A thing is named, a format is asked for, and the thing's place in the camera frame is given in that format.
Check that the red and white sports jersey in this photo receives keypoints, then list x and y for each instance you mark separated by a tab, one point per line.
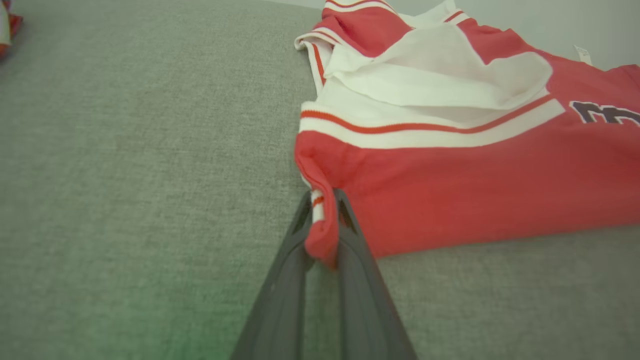
475	190

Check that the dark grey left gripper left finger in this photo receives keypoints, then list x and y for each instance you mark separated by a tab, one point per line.
280	310

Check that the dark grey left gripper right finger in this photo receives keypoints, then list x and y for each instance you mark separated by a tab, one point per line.
365	310

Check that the red shorts with white stripe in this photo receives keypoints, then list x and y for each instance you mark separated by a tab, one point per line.
14	27

